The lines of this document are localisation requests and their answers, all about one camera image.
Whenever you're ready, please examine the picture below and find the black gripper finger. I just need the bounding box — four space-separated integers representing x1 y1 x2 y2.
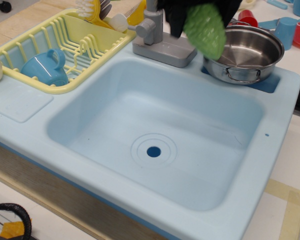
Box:
215 0 242 28
162 0 193 38

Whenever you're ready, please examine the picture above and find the green bumpy toy squash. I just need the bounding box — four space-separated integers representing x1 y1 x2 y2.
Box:
183 3 227 61

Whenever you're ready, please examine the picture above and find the stainless steel pot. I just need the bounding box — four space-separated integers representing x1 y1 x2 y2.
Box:
203 25 285 85

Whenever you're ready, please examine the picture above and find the grey toy faucet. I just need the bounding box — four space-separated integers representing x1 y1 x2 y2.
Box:
128 0 197 68

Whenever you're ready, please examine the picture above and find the white sponge brush head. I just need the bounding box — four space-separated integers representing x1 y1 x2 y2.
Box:
108 13 128 33

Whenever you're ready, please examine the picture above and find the blue plastic cup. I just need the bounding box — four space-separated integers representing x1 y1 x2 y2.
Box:
274 17 298 51

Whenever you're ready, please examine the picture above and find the yellow dish brush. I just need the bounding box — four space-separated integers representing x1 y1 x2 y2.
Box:
75 0 113 30

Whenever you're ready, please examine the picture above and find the yellow dish rack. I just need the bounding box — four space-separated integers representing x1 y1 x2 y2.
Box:
0 8 137 95

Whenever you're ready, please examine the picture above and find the blue toy teacup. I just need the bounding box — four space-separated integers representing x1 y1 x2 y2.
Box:
20 48 69 87

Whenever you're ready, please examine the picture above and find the light blue toy sink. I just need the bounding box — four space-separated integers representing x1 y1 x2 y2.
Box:
0 44 300 240

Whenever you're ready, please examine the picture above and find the black caster wheel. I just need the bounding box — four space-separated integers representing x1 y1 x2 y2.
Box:
0 0 12 13

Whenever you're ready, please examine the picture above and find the orange tape piece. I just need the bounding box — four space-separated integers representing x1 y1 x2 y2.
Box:
0 221 32 240

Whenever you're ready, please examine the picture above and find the black braided cable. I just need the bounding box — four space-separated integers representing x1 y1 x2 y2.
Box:
0 203 32 240

